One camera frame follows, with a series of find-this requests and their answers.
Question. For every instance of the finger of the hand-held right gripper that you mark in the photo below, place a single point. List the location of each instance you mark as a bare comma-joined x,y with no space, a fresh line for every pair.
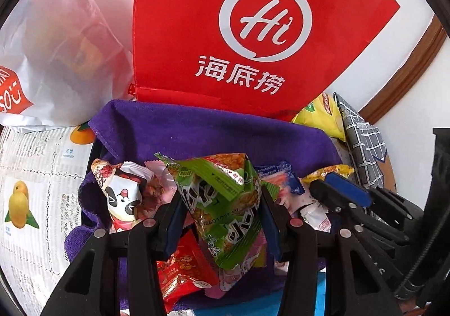
348,189
442,158

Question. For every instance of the green snack bag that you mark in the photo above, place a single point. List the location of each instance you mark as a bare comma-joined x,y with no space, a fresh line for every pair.
218,196

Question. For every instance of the red snack packet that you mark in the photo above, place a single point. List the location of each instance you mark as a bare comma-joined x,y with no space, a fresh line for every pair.
182,266

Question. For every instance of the yellow chip bag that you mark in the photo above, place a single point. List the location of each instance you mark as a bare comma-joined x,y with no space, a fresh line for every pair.
320,115

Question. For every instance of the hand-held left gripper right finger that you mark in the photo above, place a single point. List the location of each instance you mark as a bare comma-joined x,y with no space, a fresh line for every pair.
272,231

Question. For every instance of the small blue snack packet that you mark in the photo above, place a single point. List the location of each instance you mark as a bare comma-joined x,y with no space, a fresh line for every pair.
281,175

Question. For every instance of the brown wooden door frame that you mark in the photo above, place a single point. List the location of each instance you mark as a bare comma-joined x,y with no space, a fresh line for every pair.
404,80

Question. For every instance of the purple towel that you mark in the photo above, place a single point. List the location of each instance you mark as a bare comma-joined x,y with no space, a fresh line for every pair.
211,133

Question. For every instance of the red paper bag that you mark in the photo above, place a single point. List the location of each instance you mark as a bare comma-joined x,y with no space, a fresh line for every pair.
246,38

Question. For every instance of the white plastic bag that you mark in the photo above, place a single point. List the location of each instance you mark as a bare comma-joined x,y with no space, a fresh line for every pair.
63,49

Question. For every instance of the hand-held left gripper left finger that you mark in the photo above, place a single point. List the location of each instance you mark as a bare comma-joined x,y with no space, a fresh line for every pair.
175,231

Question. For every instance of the grey checkered folded cloth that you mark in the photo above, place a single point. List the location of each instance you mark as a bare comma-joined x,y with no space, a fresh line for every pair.
365,147

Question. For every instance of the pink and yellow snack bag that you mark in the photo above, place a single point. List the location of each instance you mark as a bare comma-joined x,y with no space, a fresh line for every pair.
228,277

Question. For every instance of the light pink snack packet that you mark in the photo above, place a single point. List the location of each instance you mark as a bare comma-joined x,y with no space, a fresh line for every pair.
158,186

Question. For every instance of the panda print snack packet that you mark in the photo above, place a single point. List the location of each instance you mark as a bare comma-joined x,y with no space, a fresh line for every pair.
123,196

